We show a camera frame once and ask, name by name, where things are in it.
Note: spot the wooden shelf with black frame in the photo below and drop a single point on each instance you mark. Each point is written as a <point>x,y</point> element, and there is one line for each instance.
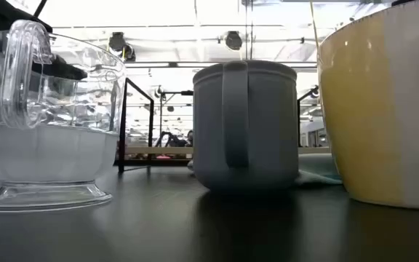
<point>158,150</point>

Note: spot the grey mug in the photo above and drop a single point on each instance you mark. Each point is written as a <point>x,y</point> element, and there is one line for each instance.
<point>260,127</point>

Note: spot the light blue cloth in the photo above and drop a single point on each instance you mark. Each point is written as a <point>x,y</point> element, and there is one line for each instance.
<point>315,168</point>

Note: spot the person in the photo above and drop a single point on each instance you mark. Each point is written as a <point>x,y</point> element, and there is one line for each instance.
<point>190,138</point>

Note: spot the yellow and white mug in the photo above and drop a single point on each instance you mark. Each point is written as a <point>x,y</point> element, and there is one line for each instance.
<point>362,120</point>

